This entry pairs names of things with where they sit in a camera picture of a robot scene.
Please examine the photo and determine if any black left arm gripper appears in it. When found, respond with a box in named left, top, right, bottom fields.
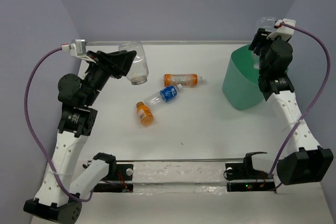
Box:
left=83, top=50, right=137, bottom=106

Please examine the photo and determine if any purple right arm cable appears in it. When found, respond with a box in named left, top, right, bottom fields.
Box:
left=269, top=23, right=331, bottom=193

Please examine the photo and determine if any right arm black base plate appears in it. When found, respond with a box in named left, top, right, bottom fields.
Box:
left=223, top=163, right=276, bottom=193

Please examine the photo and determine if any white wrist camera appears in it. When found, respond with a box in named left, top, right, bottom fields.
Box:
left=267, top=18, right=296, bottom=41
left=61, top=39, right=91, bottom=61

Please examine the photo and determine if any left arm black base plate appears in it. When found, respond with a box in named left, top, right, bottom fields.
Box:
left=93, top=162, right=134, bottom=193

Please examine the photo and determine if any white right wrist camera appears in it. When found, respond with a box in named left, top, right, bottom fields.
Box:
left=267, top=18, right=296, bottom=41

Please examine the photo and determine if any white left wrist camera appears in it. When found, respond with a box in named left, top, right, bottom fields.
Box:
left=61, top=39, right=91, bottom=61

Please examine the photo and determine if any small orange juice bottle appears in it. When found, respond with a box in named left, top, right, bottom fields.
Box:
left=136, top=102, right=154, bottom=126

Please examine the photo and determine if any long orange label bottle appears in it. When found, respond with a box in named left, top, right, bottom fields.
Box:
left=163, top=74, right=206, bottom=87

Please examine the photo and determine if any green plastic bin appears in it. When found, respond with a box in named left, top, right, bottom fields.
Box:
left=222, top=45, right=289, bottom=111

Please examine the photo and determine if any clear bottle green blue label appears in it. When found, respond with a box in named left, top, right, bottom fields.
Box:
left=251, top=17, right=276, bottom=70

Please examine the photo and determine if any clear jar with silver rim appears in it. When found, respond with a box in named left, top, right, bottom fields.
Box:
left=118, top=41, right=149, bottom=85

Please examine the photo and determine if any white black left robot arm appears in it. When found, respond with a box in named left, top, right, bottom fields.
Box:
left=23, top=50, right=137, bottom=223

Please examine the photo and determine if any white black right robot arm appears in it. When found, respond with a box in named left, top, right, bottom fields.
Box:
left=241, top=24, right=334, bottom=185

